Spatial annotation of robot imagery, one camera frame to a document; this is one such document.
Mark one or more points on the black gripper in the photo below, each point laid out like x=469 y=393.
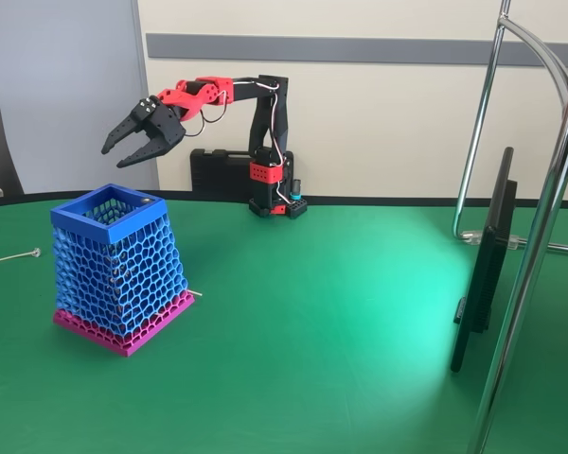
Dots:
x=163 y=121

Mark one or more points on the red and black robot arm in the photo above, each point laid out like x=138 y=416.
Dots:
x=267 y=118

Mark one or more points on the blue and pink mesh basket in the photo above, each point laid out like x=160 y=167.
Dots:
x=118 y=265

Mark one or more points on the thin white stick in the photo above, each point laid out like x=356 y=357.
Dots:
x=197 y=293

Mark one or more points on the black plastic tool case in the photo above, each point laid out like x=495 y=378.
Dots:
x=218 y=172

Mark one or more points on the black chair back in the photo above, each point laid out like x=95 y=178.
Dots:
x=2 y=142

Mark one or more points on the clear plastic foot piece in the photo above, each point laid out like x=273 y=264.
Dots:
x=473 y=236

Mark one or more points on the black flat monitor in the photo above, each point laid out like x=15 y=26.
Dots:
x=485 y=265

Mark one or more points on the grey wall rail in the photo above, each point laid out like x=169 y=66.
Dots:
x=360 y=49

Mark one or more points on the chrome tube frame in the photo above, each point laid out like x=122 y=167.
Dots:
x=483 y=109

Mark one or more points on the chrome metal frame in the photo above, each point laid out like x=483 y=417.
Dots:
x=539 y=246

